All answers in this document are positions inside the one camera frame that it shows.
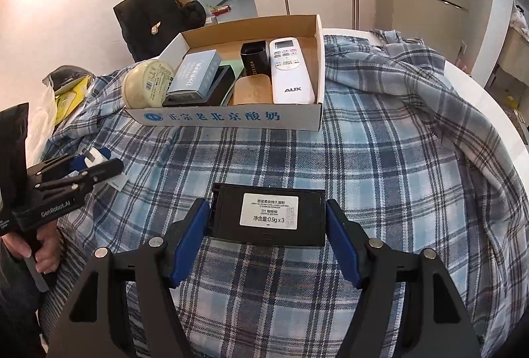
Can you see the pale green case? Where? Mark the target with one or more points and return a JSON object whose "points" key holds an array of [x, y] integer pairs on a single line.
{"points": [[233, 66]]}

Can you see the white and brown cardboard box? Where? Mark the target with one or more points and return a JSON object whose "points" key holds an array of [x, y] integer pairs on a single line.
{"points": [[231, 118]]}

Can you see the red snack packet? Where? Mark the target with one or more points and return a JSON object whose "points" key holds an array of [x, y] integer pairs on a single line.
{"points": [[219, 9]]}

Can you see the black jacket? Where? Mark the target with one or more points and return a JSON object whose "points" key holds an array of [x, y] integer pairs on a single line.
{"points": [[144, 19]]}

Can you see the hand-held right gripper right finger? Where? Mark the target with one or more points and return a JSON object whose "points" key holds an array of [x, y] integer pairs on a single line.
{"points": [[345, 246]]}

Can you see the pile of pale clothes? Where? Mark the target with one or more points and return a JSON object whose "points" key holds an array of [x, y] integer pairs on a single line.
{"points": [[520, 23]]}

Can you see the grey-blue small carton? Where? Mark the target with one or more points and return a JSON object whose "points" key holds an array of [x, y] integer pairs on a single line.
{"points": [[194, 73]]}

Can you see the blue plaid shirt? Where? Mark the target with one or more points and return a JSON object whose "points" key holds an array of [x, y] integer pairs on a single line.
{"points": [[289, 159]]}

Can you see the black case with white label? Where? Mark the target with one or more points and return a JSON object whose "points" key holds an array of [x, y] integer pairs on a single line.
{"points": [[231, 217]]}

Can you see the bathroom vanity cabinet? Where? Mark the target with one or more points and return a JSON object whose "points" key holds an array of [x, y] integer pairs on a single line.
{"points": [[512, 52]]}

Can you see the person's left hand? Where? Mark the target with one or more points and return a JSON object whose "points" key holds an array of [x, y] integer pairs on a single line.
{"points": [[47, 250]]}

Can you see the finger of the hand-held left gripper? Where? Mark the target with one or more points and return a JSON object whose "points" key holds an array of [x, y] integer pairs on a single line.
{"points": [[103, 172], [89, 161]]}

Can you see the black small square box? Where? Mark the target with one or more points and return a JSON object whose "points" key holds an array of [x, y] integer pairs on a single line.
{"points": [[254, 60]]}

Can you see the white plastic bag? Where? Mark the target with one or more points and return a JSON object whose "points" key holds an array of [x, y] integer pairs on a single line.
{"points": [[43, 122]]}

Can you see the yellow paper bag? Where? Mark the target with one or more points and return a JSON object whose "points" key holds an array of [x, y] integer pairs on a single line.
{"points": [[70, 97]]}

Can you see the cream round jar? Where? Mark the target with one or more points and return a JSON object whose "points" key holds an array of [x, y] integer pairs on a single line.
{"points": [[144, 87]]}

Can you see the yellow slipper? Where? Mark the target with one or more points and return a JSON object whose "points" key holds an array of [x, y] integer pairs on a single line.
{"points": [[511, 101]]}

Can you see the black rimmed case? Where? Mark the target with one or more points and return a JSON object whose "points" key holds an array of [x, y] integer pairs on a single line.
{"points": [[221, 87]]}

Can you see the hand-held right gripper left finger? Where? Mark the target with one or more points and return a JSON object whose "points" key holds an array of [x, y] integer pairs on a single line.
{"points": [[188, 246]]}

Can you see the white charger plug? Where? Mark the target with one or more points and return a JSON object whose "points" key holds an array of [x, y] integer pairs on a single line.
{"points": [[118, 182]]}

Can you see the white remote control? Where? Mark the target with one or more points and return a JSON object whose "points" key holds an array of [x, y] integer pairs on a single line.
{"points": [[291, 81]]}

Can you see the grey black pouch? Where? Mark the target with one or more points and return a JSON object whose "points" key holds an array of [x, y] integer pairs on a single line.
{"points": [[68, 73]]}

